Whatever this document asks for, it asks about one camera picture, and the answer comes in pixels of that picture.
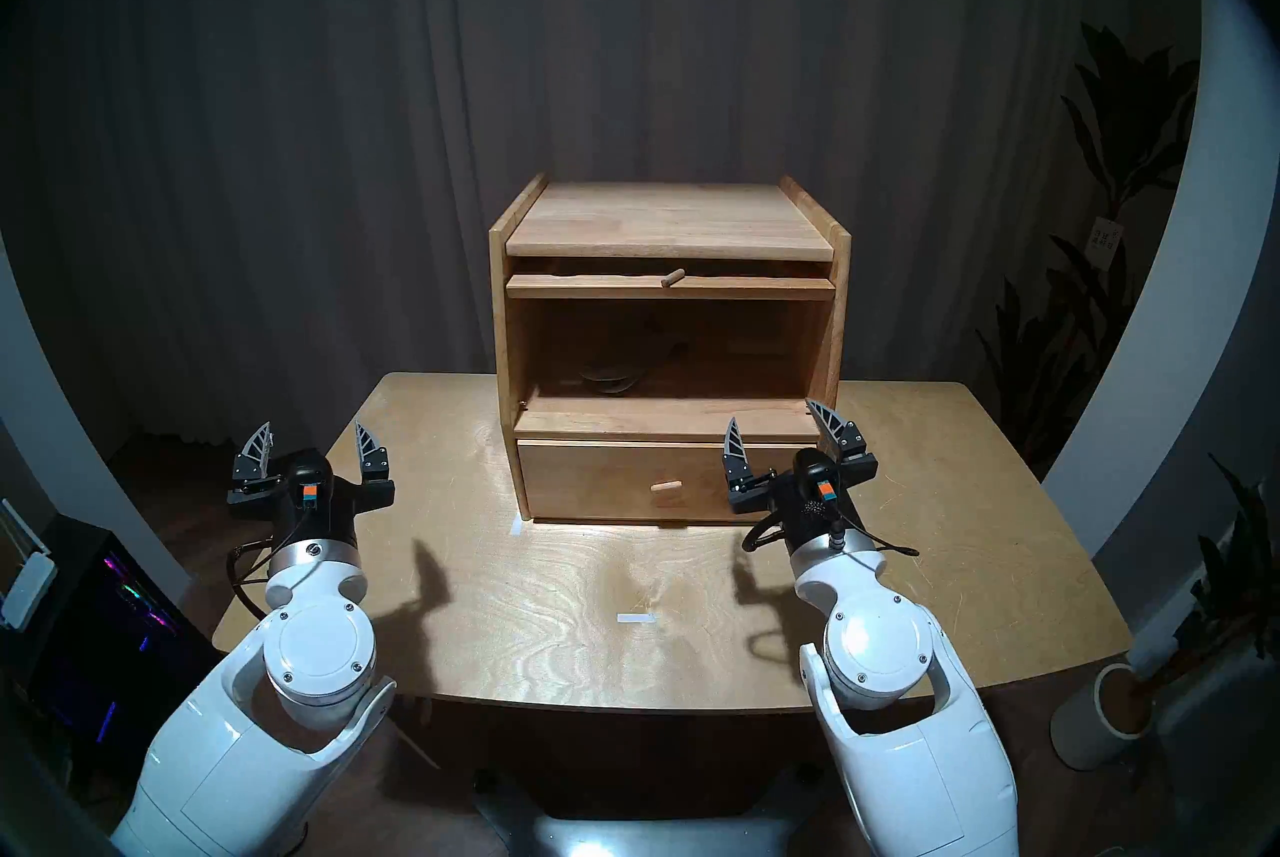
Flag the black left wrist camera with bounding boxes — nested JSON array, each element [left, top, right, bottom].
[[288, 455, 333, 516]]

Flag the black computer tower with lights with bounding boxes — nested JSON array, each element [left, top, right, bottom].
[[25, 515, 229, 801]]

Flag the grey pleated curtain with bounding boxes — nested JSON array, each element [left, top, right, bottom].
[[20, 0, 1201, 456]]

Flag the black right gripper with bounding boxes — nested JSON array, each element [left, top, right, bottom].
[[722, 399, 879, 554]]

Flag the white cylindrical plant pot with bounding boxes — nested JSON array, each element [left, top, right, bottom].
[[1050, 662, 1156, 771]]

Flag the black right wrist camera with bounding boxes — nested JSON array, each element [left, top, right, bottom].
[[793, 450, 839, 516]]

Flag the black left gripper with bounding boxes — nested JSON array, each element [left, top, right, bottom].
[[228, 421, 394, 551]]

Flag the white box device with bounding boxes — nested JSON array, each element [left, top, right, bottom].
[[0, 553, 58, 631]]

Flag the wooden cabinet frame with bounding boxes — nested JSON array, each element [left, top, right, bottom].
[[489, 173, 853, 526]]

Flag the olive green ribbed sock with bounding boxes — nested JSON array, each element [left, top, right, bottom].
[[580, 363, 649, 396]]

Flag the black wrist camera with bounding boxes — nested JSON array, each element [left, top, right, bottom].
[[793, 450, 839, 516], [288, 455, 333, 516]]

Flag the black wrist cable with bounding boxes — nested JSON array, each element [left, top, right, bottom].
[[740, 505, 921, 558], [228, 540, 281, 616]]

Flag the tall dark leafy plant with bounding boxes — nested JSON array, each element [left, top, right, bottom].
[[975, 23, 1201, 476]]

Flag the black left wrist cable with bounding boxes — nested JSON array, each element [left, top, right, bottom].
[[228, 540, 281, 616]]

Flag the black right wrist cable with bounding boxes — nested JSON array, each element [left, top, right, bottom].
[[740, 505, 921, 558]]

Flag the wooden drawer with peg handle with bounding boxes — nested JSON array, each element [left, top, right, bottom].
[[516, 438, 819, 526]]

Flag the small plant in white pot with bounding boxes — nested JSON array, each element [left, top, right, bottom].
[[1135, 455, 1280, 696]]

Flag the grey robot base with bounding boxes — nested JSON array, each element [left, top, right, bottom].
[[470, 770, 831, 857]]

